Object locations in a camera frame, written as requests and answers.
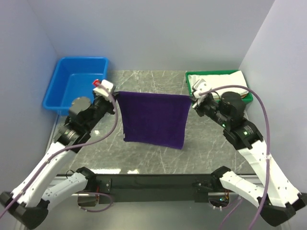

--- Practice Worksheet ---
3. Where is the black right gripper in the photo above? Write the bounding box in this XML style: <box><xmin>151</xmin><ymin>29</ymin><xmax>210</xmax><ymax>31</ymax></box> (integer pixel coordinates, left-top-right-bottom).
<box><xmin>188</xmin><ymin>93</ymin><xmax>227</xmax><ymax>126</ymax></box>

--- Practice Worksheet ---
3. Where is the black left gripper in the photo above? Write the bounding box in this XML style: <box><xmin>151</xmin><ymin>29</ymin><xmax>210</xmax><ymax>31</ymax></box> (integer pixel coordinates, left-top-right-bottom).
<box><xmin>86</xmin><ymin>88</ymin><xmax>119</xmax><ymax>130</ymax></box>

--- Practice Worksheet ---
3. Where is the white towel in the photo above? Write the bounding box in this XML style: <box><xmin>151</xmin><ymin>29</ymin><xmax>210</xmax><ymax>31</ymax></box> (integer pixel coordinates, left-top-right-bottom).
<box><xmin>187</xmin><ymin>70</ymin><xmax>249</xmax><ymax>98</ymax></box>

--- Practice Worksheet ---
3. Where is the purple towel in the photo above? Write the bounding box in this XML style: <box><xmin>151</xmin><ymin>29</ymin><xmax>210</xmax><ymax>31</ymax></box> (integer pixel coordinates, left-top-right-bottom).
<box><xmin>117</xmin><ymin>91</ymin><xmax>191</xmax><ymax>150</ymax></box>

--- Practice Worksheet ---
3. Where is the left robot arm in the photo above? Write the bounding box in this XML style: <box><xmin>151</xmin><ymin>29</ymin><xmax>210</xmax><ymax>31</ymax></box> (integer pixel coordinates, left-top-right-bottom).
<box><xmin>0</xmin><ymin>95</ymin><xmax>118</xmax><ymax>230</ymax></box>

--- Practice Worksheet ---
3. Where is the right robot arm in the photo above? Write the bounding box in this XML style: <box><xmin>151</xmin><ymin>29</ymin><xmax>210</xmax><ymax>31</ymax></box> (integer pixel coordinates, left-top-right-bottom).
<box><xmin>192</xmin><ymin>90</ymin><xmax>307</xmax><ymax>227</ymax></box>

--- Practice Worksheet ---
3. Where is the green plastic tray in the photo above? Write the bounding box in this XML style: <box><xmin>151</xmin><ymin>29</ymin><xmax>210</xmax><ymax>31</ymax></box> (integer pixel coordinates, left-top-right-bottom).
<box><xmin>185</xmin><ymin>69</ymin><xmax>253</xmax><ymax>104</ymax></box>

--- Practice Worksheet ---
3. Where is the blue plastic bin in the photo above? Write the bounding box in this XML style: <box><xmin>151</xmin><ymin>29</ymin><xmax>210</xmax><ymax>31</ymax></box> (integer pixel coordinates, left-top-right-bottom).
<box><xmin>43</xmin><ymin>56</ymin><xmax>109</xmax><ymax>116</ymax></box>

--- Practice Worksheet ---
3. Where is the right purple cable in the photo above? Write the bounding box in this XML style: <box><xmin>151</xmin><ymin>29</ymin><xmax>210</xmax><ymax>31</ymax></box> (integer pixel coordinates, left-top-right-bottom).
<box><xmin>199</xmin><ymin>85</ymin><xmax>272</xmax><ymax>230</ymax></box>

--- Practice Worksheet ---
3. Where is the aluminium mounting rail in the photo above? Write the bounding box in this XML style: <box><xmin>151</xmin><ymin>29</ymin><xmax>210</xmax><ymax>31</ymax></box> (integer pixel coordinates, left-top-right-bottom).
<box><xmin>14</xmin><ymin>174</ymin><xmax>292</xmax><ymax>230</ymax></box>

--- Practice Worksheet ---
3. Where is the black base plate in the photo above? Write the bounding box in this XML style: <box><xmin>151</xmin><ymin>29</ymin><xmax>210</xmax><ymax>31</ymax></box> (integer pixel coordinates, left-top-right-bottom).
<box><xmin>76</xmin><ymin>174</ymin><xmax>239</xmax><ymax>207</ymax></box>

